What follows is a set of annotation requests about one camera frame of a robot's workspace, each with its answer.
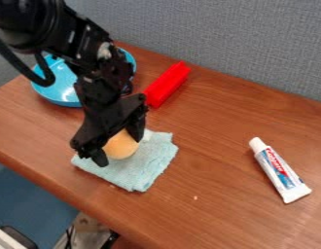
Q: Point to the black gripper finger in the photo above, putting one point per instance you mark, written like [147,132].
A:
[98,156]
[135,126]

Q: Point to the white toothpaste tube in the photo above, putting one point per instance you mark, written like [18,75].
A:
[286,181]

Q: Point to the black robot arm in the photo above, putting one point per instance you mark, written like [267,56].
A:
[45,26]

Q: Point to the blue plate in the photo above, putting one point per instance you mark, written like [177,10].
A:
[60,93]

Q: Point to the white black object corner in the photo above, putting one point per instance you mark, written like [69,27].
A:
[12,239]

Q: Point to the grey table leg base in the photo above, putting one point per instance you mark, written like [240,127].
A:
[86,234]

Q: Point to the light blue cloth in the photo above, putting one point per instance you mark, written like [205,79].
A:
[136,173]

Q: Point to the red plastic block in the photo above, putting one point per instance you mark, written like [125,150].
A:
[165,84]

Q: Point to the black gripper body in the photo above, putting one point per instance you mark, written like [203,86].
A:
[105,113]

